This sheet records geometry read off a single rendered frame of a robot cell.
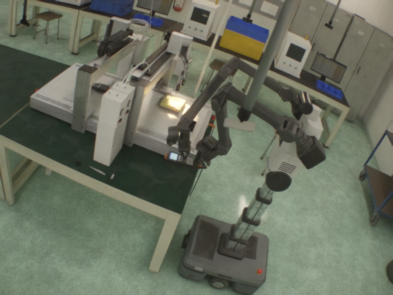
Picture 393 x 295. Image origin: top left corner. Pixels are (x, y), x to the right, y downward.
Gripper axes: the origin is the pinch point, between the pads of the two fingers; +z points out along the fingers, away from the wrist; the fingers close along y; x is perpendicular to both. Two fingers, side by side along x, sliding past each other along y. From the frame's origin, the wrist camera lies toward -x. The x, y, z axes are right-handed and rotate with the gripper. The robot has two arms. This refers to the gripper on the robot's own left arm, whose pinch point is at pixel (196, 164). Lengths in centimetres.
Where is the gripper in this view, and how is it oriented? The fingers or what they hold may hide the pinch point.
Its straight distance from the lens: 207.4
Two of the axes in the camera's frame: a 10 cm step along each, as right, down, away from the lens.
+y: -1.0, 5.9, -8.0
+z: -7.2, 5.1, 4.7
